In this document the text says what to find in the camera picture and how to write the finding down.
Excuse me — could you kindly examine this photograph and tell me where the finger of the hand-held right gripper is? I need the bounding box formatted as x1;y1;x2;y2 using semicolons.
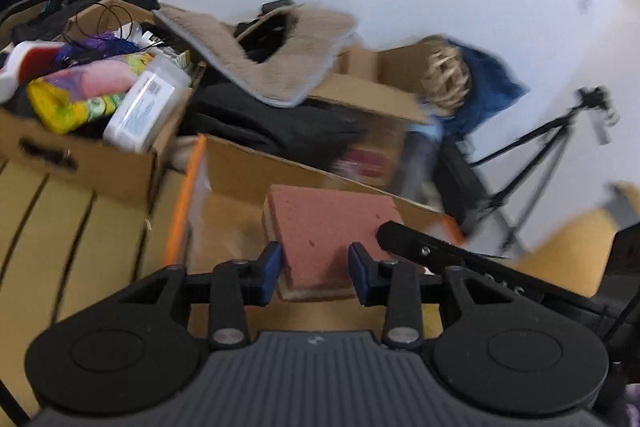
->
376;220;609;329

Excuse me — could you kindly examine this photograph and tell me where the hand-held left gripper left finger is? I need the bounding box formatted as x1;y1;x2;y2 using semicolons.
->
117;241;283;351

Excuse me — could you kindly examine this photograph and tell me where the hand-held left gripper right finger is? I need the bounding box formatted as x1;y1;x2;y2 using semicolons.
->
347;241;540;351

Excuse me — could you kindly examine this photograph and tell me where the pink sponge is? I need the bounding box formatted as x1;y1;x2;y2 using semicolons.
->
262;184;406;303

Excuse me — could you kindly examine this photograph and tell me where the orange printed cardboard box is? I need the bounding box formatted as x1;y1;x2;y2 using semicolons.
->
162;133;466;349

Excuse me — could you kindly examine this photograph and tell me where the black bag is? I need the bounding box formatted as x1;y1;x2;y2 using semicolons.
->
434;141;494;234

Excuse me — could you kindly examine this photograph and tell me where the black cloth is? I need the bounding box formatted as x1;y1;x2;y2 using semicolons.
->
187;82;372;168

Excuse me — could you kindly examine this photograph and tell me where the black tripod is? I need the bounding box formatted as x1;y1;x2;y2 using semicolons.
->
470;86;621;258

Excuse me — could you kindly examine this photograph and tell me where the open brown cardboard box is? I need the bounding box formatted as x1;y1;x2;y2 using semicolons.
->
305;47;442;188

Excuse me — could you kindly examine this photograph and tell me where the blue cloth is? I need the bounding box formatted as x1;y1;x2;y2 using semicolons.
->
444;38;531;138

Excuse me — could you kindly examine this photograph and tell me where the beige fluffy mat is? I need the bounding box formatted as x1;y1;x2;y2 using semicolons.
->
152;4;359;108

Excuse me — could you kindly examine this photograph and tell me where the white plastic container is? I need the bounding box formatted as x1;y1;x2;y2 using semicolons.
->
102;54;194;154

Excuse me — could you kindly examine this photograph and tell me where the pink cloth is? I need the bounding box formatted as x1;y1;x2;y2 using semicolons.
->
65;59;139;100

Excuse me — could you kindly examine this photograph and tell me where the red and white object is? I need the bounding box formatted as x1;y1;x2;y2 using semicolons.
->
0;41;69;104

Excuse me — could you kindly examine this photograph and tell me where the purple string bundle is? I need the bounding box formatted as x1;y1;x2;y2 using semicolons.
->
57;32;141;66

